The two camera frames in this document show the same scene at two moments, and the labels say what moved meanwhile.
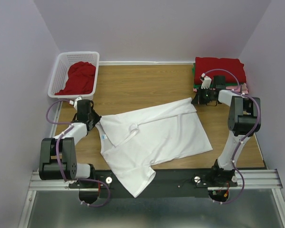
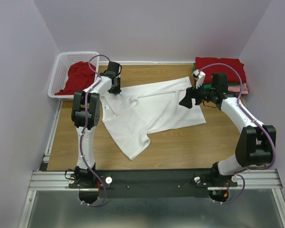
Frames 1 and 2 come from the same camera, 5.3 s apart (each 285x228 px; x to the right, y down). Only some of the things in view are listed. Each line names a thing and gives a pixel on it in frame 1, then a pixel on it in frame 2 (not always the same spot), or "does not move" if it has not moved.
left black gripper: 97,117 to 116,90
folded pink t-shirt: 243,88 does not move
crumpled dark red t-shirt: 81,79 does not move
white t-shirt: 137,142 to 132,114
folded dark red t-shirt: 232,69 does not move
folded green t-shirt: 198,86 does not move
